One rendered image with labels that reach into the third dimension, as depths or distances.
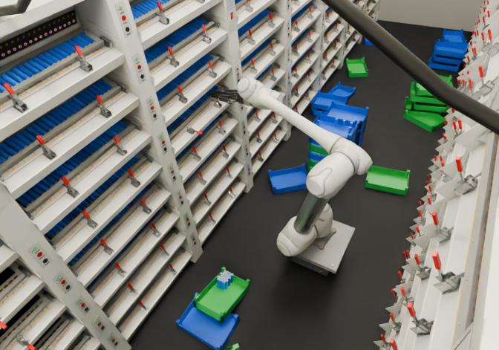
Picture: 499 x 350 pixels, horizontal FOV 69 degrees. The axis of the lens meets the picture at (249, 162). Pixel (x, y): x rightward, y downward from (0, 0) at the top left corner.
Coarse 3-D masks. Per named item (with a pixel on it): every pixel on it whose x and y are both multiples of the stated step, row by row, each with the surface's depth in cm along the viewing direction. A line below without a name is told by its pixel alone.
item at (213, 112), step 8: (224, 88) 220; (232, 88) 219; (224, 104) 215; (200, 112) 206; (208, 112) 208; (216, 112) 209; (192, 120) 201; (200, 120) 203; (208, 120) 204; (184, 128) 197; (192, 128) 198; (200, 128) 200; (176, 136) 192; (184, 136) 193; (192, 136) 195; (176, 144) 189; (184, 144) 190; (176, 152) 186
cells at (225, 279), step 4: (224, 272) 226; (228, 272) 226; (220, 276) 222; (224, 276) 222; (228, 276) 223; (232, 276) 225; (220, 280) 220; (224, 280) 220; (228, 280) 223; (232, 280) 227; (220, 284) 220; (224, 284) 219; (228, 284) 224; (220, 288) 222; (224, 288) 221
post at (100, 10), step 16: (96, 0) 128; (112, 0) 127; (80, 16) 138; (96, 16) 133; (112, 16) 129; (128, 16) 135; (112, 32) 134; (128, 48) 140; (128, 64) 142; (144, 64) 149; (128, 80) 148; (144, 96) 154; (144, 112) 157; (160, 112) 167; (160, 128) 170; (160, 176) 187; (176, 208) 202; (176, 224) 216; (192, 224) 223; (192, 256) 235
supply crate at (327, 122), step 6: (318, 114) 274; (324, 120) 277; (330, 120) 274; (342, 120) 269; (348, 120) 267; (324, 126) 272; (330, 126) 271; (336, 126) 271; (348, 126) 270; (354, 126) 266; (336, 132) 266; (342, 132) 265; (354, 132) 264; (348, 138) 253
